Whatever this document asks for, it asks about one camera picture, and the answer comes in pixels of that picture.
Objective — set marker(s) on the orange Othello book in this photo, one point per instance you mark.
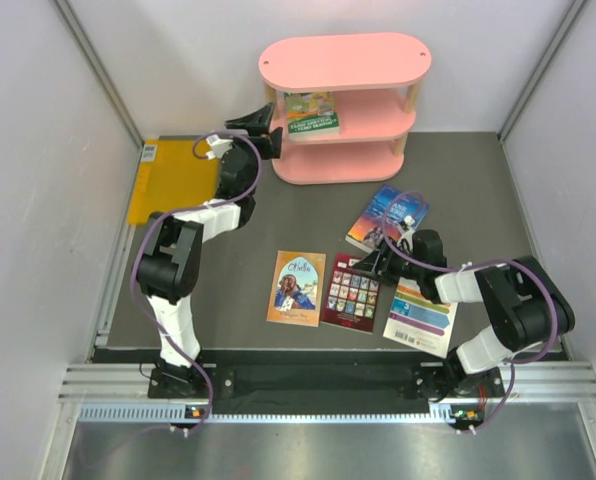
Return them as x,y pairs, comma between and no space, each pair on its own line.
296,296

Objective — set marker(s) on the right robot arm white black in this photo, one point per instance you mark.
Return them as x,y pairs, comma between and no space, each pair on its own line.
522,302

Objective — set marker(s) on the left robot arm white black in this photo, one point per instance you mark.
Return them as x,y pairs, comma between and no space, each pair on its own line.
167,265

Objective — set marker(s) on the blue Jane Eyre book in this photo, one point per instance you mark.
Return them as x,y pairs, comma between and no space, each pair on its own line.
386,208

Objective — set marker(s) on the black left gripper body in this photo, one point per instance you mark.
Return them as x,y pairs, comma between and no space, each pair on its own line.
265,145

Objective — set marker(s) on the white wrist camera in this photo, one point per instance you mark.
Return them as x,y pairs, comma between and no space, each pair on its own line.
218,146
407,229

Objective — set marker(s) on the green Treehouse book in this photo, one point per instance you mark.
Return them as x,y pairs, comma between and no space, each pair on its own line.
311,114

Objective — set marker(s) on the dark red book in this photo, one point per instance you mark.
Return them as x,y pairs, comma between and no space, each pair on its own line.
351,298

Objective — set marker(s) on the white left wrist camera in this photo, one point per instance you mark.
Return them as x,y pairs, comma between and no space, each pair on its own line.
218,146

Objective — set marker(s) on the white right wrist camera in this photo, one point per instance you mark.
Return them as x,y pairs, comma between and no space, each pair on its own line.
407,229

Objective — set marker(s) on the aluminium frame rail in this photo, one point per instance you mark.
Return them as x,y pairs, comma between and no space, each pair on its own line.
118,394

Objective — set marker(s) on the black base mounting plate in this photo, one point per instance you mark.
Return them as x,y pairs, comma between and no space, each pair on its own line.
319,382

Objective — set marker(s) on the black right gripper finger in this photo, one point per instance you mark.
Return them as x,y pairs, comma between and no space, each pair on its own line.
376,259
370,269

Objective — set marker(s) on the white colourful back-cover book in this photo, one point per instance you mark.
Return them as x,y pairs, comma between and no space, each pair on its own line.
419,323

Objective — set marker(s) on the yellow plastic file folder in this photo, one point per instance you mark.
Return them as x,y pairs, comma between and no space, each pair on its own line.
171,176

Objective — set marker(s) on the pink three-tier shelf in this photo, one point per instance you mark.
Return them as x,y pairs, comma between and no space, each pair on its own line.
374,79

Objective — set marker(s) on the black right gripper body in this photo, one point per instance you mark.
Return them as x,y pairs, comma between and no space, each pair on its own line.
401,266

